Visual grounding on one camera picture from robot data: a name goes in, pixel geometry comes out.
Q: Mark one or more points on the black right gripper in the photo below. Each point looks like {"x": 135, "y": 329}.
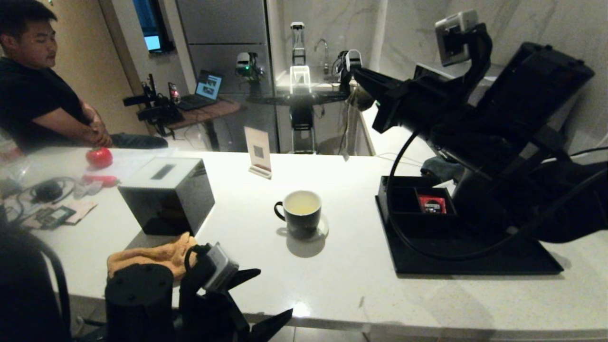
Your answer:
{"x": 427, "y": 109}

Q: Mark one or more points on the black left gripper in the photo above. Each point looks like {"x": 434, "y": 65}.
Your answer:
{"x": 209, "y": 313}

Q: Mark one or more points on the small brown lump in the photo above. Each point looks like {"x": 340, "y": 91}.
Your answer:
{"x": 362, "y": 98}

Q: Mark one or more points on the black mug white inside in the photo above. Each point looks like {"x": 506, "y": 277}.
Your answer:
{"x": 299, "y": 221}

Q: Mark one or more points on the black electric kettle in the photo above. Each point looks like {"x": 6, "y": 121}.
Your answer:
{"x": 475, "y": 209}

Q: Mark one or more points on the black background robot arm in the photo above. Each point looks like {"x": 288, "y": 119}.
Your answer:
{"x": 350, "y": 61}

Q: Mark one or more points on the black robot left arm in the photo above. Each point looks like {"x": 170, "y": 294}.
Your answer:
{"x": 137, "y": 304}

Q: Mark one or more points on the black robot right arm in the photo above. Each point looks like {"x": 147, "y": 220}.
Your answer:
{"x": 541, "y": 90}

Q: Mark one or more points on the red tea packet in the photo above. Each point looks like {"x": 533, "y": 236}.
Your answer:
{"x": 430, "y": 204}

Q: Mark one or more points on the dark green printed packet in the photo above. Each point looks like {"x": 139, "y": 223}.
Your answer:
{"x": 56, "y": 217}

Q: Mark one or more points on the chrome faucet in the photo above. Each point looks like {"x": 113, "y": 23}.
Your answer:
{"x": 326, "y": 59}

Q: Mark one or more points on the dark grey cloth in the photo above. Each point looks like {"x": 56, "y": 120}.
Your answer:
{"x": 437, "y": 168}

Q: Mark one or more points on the silver microwave oven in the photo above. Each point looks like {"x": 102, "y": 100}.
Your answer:
{"x": 498, "y": 72}

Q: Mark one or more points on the orange terry cloth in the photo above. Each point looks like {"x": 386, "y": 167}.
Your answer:
{"x": 142, "y": 259}

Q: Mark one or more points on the black tissue box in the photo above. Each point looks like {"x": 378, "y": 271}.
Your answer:
{"x": 166, "y": 209}

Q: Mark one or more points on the black compartment box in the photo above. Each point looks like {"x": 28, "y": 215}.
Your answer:
{"x": 396, "y": 216}

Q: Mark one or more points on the grey device green light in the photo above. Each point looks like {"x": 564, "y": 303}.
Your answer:
{"x": 244, "y": 64}

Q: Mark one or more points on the QR code table sign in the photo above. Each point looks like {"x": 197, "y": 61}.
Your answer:
{"x": 258, "y": 149}

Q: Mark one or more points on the grey refrigerator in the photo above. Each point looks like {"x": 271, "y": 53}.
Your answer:
{"x": 228, "y": 28}

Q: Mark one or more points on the brown wooden side table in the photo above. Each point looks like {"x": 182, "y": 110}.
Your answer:
{"x": 218, "y": 111}

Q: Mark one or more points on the black laptop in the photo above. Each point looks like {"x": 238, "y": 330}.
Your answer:
{"x": 209, "y": 88}

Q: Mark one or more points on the pink paper packet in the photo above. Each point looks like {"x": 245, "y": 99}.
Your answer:
{"x": 85, "y": 209}

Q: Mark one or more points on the crumpled white wrapper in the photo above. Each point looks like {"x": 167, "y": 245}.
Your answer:
{"x": 90, "y": 190}

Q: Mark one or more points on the black serving tray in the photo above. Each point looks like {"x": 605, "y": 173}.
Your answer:
{"x": 475, "y": 266}

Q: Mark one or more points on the red toy tomato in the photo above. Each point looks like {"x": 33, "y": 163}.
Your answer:
{"x": 99, "y": 157}

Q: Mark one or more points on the dark framed blue screen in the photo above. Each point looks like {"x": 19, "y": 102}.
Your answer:
{"x": 154, "y": 28}

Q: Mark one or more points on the black computer mouse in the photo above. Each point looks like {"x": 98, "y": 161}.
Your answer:
{"x": 47, "y": 192}

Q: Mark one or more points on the person in black shirt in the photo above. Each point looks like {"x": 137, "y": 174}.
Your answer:
{"x": 38, "y": 99}

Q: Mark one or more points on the black round pedestal table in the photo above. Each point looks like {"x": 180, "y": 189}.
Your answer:
{"x": 304, "y": 99}

